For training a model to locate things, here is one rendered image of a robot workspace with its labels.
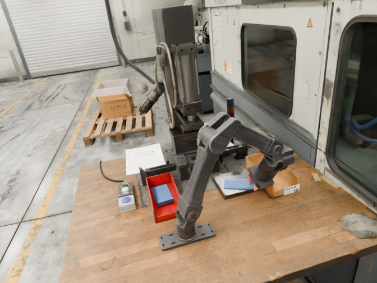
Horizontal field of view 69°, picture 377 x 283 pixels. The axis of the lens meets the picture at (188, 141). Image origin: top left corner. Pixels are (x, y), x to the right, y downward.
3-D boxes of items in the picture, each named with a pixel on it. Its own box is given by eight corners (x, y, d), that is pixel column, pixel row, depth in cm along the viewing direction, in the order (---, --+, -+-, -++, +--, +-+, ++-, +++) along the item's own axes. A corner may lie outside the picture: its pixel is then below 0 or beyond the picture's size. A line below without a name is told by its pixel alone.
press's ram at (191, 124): (175, 150, 122) (165, 85, 109) (165, 129, 145) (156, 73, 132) (213, 142, 125) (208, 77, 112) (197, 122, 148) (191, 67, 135)
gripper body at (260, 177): (258, 165, 114) (265, 154, 108) (273, 185, 109) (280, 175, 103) (246, 169, 111) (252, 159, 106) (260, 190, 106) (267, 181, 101)
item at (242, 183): (260, 189, 115) (260, 183, 114) (223, 188, 119) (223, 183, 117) (259, 179, 121) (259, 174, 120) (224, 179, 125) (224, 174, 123)
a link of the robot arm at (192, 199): (189, 211, 99) (218, 128, 91) (197, 223, 94) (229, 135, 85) (174, 211, 96) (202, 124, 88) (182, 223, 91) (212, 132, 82)
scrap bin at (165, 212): (155, 223, 107) (152, 211, 104) (147, 188, 129) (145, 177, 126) (184, 215, 109) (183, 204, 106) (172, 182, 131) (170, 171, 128)
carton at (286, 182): (272, 200, 113) (272, 184, 109) (245, 169, 135) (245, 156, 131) (299, 192, 115) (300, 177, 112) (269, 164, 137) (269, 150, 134)
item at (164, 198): (159, 208, 114) (157, 202, 113) (151, 188, 127) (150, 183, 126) (174, 203, 116) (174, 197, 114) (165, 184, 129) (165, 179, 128)
